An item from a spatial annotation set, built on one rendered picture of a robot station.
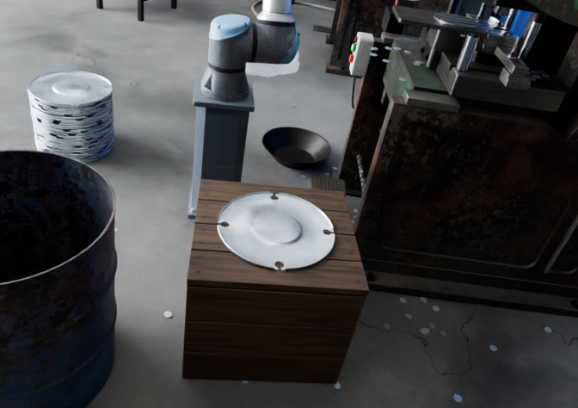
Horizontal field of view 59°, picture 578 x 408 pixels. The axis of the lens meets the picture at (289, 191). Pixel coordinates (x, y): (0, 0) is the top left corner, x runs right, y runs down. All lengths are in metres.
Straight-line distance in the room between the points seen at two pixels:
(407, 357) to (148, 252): 0.84
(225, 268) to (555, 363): 1.06
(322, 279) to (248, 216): 0.26
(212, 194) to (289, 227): 0.23
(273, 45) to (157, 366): 0.94
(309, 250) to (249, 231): 0.15
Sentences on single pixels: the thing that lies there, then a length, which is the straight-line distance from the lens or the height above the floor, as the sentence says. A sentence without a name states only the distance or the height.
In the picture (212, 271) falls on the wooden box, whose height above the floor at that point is 0.35.
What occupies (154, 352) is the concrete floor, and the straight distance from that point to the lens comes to 1.43.
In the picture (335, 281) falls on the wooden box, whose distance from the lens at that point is 1.16.
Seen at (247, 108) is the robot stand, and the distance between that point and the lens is 1.57.
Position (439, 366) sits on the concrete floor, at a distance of 1.56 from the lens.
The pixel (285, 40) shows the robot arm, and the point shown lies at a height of 0.65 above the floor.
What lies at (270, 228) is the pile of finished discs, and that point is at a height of 0.36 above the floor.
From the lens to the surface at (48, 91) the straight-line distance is 2.08.
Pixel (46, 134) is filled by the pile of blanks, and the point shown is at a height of 0.11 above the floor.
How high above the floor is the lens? 1.14
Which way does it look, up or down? 35 degrees down
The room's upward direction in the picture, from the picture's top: 11 degrees clockwise
